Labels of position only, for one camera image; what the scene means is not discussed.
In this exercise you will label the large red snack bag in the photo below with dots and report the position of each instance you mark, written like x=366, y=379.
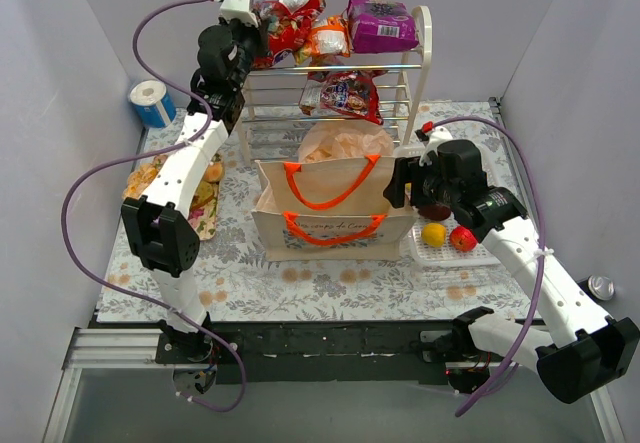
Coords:
x=287, y=24

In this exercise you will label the orange snack packet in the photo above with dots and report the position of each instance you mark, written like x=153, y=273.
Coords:
x=327, y=37

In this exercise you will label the canvas tote bag orange handles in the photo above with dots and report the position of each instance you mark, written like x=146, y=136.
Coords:
x=330, y=210

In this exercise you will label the bread loaf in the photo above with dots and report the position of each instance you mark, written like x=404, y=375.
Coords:
x=142, y=177

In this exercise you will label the floral bread tray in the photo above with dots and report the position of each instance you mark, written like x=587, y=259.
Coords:
x=203, y=207

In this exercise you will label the yellow lemon toy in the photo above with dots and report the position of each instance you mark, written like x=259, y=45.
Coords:
x=434, y=235

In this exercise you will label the red apple toy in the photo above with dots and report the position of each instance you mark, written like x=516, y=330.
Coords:
x=462, y=239

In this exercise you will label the dark red beet toy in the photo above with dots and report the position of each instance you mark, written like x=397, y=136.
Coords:
x=434, y=212

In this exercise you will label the metal can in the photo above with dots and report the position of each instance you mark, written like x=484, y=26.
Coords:
x=600, y=287

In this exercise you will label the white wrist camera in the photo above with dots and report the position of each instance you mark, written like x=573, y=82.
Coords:
x=238, y=10
x=432, y=137

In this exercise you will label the white plastic basket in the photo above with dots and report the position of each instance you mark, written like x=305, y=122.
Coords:
x=447, y=256

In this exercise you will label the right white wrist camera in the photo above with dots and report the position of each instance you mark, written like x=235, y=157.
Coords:
x=432, y=137

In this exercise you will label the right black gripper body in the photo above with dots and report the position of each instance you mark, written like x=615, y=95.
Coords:
x=400, y=183

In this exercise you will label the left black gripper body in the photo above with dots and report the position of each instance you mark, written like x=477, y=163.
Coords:
x=257, y=33

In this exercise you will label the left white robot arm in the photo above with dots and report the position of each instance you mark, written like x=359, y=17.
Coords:
x=156, y=223

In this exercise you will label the purple snack bag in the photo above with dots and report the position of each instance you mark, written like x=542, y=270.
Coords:
x=380, y=26

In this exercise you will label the red candy bag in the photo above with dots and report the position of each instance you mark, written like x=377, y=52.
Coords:
x=351, y=93

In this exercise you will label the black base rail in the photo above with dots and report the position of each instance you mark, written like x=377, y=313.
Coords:
x=324, y=351

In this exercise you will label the peach plastic grocery bag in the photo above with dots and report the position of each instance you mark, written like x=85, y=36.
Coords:
x=329, y=140

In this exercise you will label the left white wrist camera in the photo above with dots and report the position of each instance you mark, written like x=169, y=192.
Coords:
x=238, y=10

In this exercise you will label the toilet paper roll blue wrap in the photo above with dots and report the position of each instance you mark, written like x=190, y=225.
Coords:
x=153, y=104

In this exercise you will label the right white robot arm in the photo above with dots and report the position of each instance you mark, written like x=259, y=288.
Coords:
x=582, y=347

